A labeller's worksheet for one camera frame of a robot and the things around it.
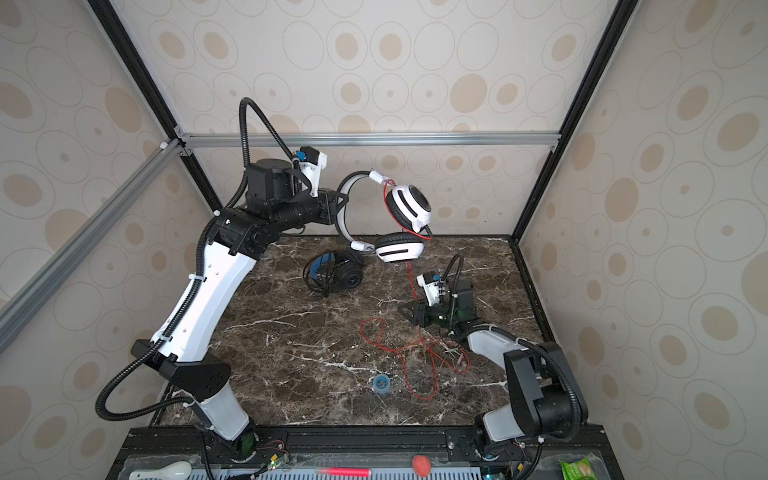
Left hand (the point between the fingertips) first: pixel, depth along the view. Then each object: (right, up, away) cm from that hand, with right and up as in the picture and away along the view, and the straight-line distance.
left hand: (351, 191), depth 63 cm
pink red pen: (-2, -65, +8) cm, 65 cm away
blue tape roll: (+6, -49, +21) cm, 54 cm away
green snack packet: (+52, -63, +6) cm, 82 cm away
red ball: (+16, -62, +6) cm, 64 cm away
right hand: (+13, -28, +24) cm, 39 cm away
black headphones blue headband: (-12, -18, +46) cm, 51 cm away
